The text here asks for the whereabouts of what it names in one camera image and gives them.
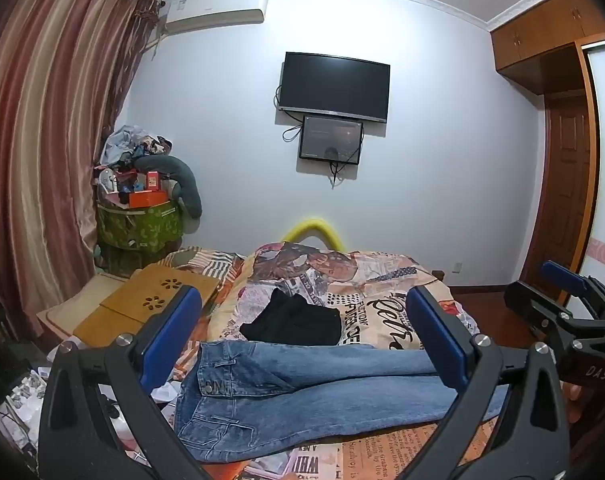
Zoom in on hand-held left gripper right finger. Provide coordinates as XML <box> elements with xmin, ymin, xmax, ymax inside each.
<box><xmin>397</xmin><ymin>285</ymin><xmax>571</xmax><ymax>480</ymax></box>

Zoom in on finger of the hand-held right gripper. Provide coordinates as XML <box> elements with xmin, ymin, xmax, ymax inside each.
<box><xmin>541</xmin><ymin>260</ymin><xmax>605</xmax><ymax>313</ymax></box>
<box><xmin>504</xmin><ymin>280</ymin><xmax>576</xmax><ymax>343</ymax></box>

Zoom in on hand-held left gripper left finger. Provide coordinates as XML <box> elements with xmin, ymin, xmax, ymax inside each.
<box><xmin>37</xmin><ymin>285</ymin><xmax>218</xmax><ymax>480</ymax></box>

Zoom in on blue denim pants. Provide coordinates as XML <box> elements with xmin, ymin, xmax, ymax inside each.
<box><xmin>174</xmin><ymin>340</ymin><xmax>509</xmax><ymax>463</ymax></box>

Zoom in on wooden lap desk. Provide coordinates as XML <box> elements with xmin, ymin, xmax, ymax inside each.
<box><xmin>73</xmin><ymin>262</ymin><xmax>221</xmax><ymax>349</ymax></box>

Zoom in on brown wooden door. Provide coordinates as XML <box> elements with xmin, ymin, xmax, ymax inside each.
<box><xmin>521</xmin><ymin>91</ymin><xmax>596</xmax><ymax>302</ymax></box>

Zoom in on beige board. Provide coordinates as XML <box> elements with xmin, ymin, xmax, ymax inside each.
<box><xmin>35</xmin><ymin>272</ymin><xmax>129</xmax><ymax>337</ymax></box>

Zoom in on green patterned storage box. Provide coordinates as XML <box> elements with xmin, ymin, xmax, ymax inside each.
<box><xmin>95</xmin><ymin>199</ymin><xmax>184</xmax><ymax>255</ymax></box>

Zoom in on black garment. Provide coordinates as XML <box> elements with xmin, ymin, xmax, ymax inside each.
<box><xmin>239</xmin><ymin>289</ymin><xmax>344</xmax><ymax>347</ymax></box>

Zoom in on printed newspaper-pattern blanket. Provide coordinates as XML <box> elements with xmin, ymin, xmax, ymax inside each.
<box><xmin>162</xmin><ymin>240</ymin><xmax>513</xmax><ymax>480</ymax></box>

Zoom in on orange box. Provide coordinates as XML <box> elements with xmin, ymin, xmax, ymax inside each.
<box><xmin>128</xmin><ymin>189</ymin><xmax>172</xmax><ymax>209</ymax></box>

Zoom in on grey curved pillow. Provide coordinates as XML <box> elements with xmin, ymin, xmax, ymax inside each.
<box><xmin>134</xmin><ymin>154</ymin><xmax>204</xmax><ymax>221</ymax></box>

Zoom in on floor clutter of papers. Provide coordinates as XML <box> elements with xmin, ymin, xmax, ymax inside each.
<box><xmin>0</xmin><ymin>350</ymin><xmax>56</xmax><ymax>463</ymax></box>

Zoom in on yellow foam tube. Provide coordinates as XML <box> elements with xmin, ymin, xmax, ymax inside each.
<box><xmin>280</xmin><ymin>217</ymin><xmax>341</xmax><ymax>252</ymax></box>

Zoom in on pile of clothes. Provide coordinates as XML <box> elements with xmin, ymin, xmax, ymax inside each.
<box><xmin>99</xmin><ymin>124</ymin><xmax>174</xmax><ymax>173</ymax></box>

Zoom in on small black monitor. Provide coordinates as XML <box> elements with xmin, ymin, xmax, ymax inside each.
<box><xmin>298</xmin><ymin>115</ymin><xmax>365</xmax><ymax>167</ymax></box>

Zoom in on striped pink curtain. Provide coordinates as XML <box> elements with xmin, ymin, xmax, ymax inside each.
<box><xmin>0</xmin><ymin>0</ymin><xmax>164</xmax><ymax>361</ymax></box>

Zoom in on wooden overhead cabinet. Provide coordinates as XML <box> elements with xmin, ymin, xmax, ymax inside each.
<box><xmin>489</xmin><ymin>0</ymin><xmax>605</xmax><ymax>97</ymax></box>

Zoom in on white air conditioner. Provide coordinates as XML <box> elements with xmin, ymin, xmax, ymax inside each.
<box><xmin>162</xmin><ymin>0</ymin><xmax>270</xmax><ymax>37</ymax></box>

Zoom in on black monitor cable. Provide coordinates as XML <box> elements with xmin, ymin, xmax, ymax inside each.
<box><xmin>327</xmin><ymin>159</ymin><xmax>351</xmax><ymax>190</ymax></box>

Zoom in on black wall television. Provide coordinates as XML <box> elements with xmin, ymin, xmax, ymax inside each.
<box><xmin>276</xmin><ymin>51</ymin><xmax>391</xmax><ymax>125</ymax></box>

